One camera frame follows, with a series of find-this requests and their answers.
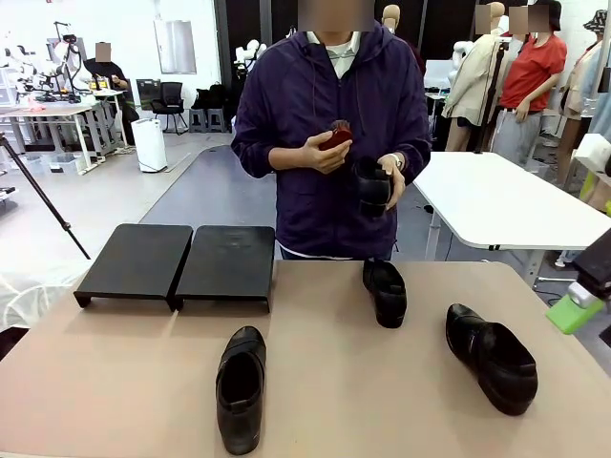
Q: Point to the grey stool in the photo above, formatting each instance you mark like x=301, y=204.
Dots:
x=216, y=119
x=198, y=119

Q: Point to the white wall panel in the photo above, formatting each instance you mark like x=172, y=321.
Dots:
x=175, y=47

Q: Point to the clear plastic sheet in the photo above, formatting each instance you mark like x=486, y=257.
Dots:
x=28, y=296

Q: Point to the person in purple jacket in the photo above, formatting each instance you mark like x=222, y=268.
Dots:
x=305, y=214

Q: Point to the black office chair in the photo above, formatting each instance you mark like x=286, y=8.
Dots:
x=169, y=102

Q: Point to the red-brown shoe brush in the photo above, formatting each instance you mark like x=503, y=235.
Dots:
x=336, y=138

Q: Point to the grey work desk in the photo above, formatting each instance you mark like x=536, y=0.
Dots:
x=48, y=112

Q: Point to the black tripod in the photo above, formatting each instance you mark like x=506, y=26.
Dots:
x=48, y=205

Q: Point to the black shoe stand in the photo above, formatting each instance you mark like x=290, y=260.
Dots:
x=133, y=262
x=229, y=267

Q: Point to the mannequin with bucket hat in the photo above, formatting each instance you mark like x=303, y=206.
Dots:
x=580, y=95

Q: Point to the black backpack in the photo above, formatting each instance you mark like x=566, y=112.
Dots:
x=212, y=97

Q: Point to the white humanoid robot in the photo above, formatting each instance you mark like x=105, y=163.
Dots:
x=248, y=52

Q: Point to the black leather loafer shoe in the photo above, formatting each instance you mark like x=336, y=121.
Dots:
x=238, y=429
x=389, y=305
x=372, y=191
x=506, y=391

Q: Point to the mannequin in beige coat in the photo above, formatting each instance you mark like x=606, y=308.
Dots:
x=477, y=76

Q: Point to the person's left hand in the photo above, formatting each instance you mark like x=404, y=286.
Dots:
x=398, y=188

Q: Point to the clear storage bin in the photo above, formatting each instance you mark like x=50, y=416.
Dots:
x=62, y=164

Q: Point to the bald mannequin head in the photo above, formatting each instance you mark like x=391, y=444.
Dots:
x=391, y=16

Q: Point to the person's right forearm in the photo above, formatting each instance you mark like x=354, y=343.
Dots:
x=286, y=157

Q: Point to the person's right hand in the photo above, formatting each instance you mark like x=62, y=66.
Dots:
x=322, y=157

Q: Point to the white table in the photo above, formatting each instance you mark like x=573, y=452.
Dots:
x=501, y=200

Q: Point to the white air purifier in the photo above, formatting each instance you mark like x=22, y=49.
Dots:
x=149, y=145

